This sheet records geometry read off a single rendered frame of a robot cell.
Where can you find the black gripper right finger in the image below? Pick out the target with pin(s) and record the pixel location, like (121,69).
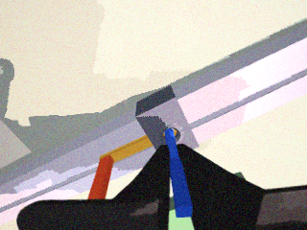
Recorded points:
(224,201)

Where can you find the blue long bar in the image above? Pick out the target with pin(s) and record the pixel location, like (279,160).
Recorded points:
(182,200)

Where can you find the aluminum slotted rail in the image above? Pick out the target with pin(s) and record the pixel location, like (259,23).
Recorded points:
(226,97)

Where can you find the light green tray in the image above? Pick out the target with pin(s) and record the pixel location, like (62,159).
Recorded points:
(183,223)

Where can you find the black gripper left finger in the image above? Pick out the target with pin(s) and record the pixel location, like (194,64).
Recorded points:
(143,205)

